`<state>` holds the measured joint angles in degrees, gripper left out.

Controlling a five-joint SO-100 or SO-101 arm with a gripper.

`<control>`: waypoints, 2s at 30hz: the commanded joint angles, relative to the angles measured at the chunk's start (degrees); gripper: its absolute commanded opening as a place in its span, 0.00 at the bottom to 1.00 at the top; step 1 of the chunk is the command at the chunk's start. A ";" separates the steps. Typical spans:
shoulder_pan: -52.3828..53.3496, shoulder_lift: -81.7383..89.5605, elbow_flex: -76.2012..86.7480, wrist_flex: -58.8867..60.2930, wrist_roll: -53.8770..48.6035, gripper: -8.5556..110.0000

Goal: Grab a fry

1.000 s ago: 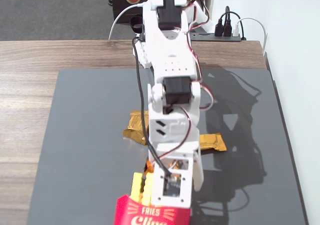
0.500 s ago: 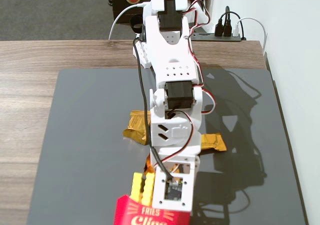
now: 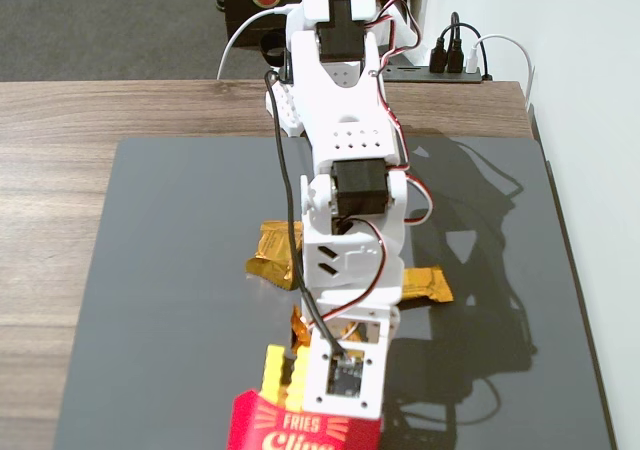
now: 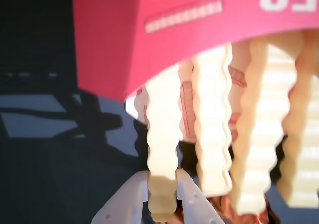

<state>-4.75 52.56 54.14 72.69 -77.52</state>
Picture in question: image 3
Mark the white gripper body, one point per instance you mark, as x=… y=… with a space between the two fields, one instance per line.
x=376 y=326

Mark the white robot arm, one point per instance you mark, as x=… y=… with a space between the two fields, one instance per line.
x=345 y=120

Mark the yellow toy fry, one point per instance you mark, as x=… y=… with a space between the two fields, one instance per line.
x=298 y=375
x=273 y=370

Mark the smooth gold bar wrapper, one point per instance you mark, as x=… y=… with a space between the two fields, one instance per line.
x=425 y=285

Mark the torn open gold wrapper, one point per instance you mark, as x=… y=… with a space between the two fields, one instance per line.
x=300 y=330

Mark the crumpled gold printed wrapper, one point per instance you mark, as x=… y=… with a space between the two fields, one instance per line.
x=270 y=250

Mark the red fries box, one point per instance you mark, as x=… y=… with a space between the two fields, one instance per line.
x=290 y=427

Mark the grey mat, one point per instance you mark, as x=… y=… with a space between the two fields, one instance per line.
x=175 y=270

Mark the black power strip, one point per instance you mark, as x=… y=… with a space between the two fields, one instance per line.
x=430 y=74

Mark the black tape roll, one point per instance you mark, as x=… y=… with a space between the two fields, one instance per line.
x=271 y=47

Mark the black box round sticker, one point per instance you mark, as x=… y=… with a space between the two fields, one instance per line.
x=245 y=15

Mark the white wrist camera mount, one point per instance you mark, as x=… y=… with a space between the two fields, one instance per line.
x=372 y=385

